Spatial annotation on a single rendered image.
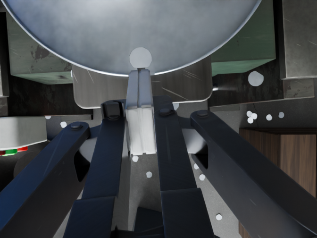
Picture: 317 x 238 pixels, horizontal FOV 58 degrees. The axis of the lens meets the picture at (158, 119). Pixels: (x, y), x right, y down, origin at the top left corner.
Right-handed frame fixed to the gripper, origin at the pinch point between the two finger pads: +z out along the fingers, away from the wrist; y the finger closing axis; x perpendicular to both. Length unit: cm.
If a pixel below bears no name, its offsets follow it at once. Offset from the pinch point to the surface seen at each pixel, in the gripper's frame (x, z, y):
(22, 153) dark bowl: -47, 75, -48
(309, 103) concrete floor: -38, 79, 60
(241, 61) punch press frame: -4.6, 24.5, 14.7
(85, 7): 5.4, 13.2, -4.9
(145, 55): 0.7, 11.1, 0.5
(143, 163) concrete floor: -54, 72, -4
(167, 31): 2.6, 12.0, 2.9
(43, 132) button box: -17.2, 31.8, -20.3
